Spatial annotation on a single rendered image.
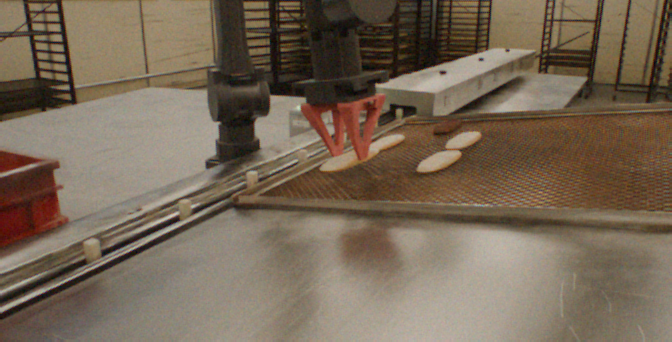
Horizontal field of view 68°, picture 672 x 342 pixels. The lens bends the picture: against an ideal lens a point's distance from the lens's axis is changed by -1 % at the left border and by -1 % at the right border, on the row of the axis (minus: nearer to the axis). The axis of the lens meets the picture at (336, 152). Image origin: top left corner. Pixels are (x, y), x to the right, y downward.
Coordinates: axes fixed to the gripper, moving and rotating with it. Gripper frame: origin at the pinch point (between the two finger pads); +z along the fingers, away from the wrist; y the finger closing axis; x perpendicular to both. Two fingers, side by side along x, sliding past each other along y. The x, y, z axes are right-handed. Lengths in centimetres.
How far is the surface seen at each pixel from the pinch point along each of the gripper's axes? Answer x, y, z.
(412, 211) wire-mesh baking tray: -6.5, 12.5, 3.9
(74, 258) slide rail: -26.4, -20.6, 6.4
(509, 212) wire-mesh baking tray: -5.1, 21.7, 3.5
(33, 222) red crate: -25.2, -36.1, 4.5
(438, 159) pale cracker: 10.0, 6.3, 3.4
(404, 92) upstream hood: 59, -30, 1
